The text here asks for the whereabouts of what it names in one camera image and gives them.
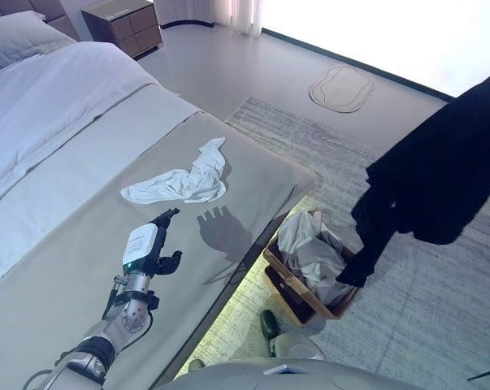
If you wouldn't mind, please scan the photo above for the beige oval floor mat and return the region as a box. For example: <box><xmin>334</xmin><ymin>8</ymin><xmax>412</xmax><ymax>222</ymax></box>
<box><xmin>308</xmin><ymin>64</ymin><xmax>375</xmax><ymax>114</ymax></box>

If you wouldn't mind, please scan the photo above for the black garment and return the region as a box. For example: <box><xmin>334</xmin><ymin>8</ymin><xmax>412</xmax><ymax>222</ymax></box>
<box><xmin>334</xmin><ymin>64</ymin><xmax>490</xmax><ymax>288</ymax></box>

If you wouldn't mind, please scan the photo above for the white duvet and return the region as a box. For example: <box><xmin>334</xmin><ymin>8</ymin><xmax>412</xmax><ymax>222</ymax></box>
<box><xmin>0</xmin><ymin>40</ymin><xmax>160</xmax><ymax>212</ymax></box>

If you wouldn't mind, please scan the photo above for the white shirt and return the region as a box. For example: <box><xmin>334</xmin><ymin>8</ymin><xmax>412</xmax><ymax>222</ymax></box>
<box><xmin>276</xmin><ymin>209</ymin><xmax>351</xmax><ymax>306</ymax></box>

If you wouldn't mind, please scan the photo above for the small white cloth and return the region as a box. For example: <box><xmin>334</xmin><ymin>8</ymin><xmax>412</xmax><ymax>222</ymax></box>
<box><xmin>120</xmin><ymin>136</ymin><xmax>232</xmax><ymax>206</ymax></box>

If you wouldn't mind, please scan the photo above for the bed with beige sheet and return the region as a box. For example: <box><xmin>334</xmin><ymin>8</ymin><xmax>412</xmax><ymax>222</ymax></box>
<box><xmin>0</xmin><ymin>10</ymin><xmax>319</xmax><ymax>390</ymax></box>

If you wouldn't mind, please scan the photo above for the brown wooden nightstand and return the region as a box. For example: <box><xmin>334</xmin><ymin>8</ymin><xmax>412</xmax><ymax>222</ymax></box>
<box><xmin>80</xmin><ymin>0</ymin><xmax>164</xmax><ymax>61</ymax></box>

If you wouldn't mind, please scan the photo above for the grey robot torso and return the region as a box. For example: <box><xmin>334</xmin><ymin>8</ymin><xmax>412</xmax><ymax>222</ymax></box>
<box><xmin>154</xmin><ymin>357</ymin><xmax>392</xmax><ymax>390</ymax></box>

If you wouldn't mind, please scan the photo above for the grey striped rug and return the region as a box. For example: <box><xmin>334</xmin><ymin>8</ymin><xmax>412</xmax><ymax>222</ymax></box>
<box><xmin>179</xmin><ymin>96</ymin><xmax>490</xmax><ymax>390</ymax></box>

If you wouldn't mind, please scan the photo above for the black white robot left hand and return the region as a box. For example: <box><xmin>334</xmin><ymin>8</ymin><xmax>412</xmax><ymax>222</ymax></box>
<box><xmin>121</xmin><ymin>206</ymin><xmax>184</xmax><ymax>278</ymax></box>

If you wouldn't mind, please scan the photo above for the brown upholstered headboard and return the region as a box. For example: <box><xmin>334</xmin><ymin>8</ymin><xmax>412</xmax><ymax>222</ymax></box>
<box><xmin>0</xmin><ymin>0</ymin><xmax>81</xmax><ymax>41</ymax></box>

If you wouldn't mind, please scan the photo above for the beige pillow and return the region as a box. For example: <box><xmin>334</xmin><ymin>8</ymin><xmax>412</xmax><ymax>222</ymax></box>
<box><xmin>0</xmin><ymin>10</ymin><xmax>77</xmax><ymax>76</ymax></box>

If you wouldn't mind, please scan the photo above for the silver robot right leg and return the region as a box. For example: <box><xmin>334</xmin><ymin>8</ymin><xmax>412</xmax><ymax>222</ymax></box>
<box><xmin>259</xmin><ymin>309</ymin><xmax>325</xmax><ymax>361</ymax></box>

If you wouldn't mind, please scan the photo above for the brown woven laundry basket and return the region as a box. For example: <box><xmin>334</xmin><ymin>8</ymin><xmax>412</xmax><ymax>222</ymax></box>
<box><xmin>262</xmin><ymin>209</ymin><xmax>358</xmax><ymax>320</ymax></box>

